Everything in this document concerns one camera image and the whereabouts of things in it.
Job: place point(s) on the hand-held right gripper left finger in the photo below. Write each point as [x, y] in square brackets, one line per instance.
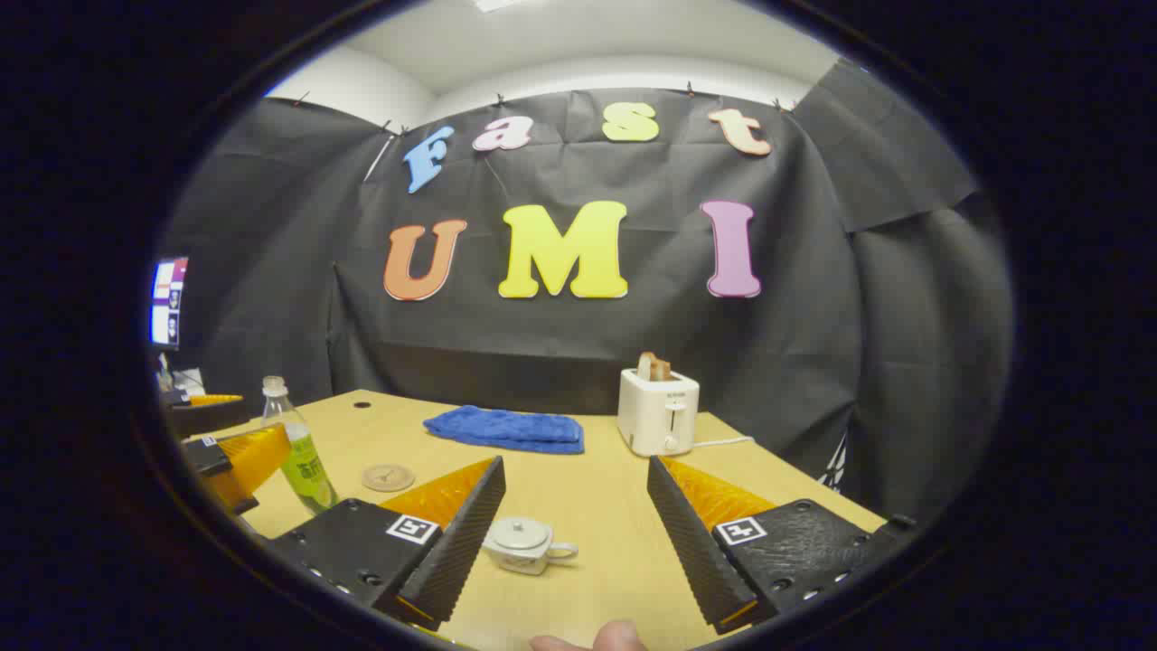
[461, 542]

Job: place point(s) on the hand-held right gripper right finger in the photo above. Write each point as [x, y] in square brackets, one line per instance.
[691, 551]

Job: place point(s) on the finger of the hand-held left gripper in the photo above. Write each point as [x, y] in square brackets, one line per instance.
[203, 416]
[244, 461]

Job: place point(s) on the white teacup lid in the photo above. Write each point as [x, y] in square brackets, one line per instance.
[518, 535]

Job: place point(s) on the green label water bottle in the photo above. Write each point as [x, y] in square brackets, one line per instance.
[307, 470]

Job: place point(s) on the white teacup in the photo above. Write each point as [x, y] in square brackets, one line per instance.
[524, 562]

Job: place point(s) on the round wooden coaster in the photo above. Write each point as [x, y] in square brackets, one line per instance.
[389, 477]

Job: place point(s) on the white object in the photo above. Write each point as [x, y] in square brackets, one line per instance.
[190, 380]

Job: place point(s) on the computer monitor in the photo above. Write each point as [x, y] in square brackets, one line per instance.
[169, 303]

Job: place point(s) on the blue towel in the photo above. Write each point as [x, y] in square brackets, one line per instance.
[506, 429]

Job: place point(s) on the white toaster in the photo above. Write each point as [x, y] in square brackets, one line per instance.
[655, 411]

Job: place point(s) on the bread slice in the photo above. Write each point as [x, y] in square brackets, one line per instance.
[653, 367]

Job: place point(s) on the black backdrop cloth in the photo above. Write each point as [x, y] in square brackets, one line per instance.
[633, 344]

